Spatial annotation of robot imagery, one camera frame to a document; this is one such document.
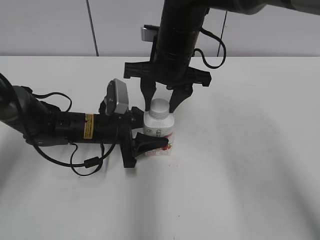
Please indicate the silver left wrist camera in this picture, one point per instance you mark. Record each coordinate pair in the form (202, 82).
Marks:
(116, 99)

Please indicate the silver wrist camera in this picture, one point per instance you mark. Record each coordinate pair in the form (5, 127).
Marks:
(116, 99)
(148, 32)

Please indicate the white yili changqing yogurt bottle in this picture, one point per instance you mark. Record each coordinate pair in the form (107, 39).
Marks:
(161, 128)

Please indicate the white screw bottle cap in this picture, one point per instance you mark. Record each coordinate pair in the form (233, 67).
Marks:
(159, 109)

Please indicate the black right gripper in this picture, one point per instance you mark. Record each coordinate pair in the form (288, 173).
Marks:
(177, 75)

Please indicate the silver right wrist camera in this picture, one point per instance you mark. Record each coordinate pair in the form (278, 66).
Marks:
(148, 32)

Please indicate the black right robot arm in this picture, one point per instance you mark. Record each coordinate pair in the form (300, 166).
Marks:
(174, 44)

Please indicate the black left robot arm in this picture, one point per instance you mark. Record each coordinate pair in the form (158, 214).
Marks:
(45, 125)

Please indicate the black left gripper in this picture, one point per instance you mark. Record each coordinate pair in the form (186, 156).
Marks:
(117, 129)

